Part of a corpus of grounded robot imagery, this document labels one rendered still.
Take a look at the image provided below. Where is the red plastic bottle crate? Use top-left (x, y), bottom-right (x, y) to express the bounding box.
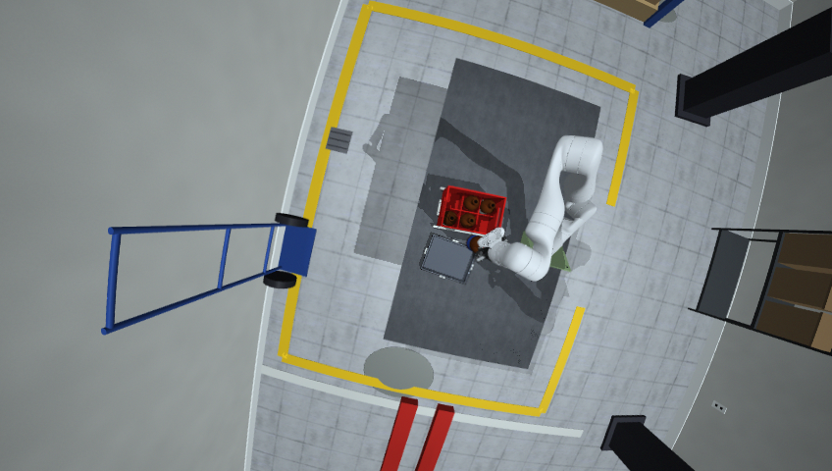
top-left (437, 185), bottom-right (501, 235)

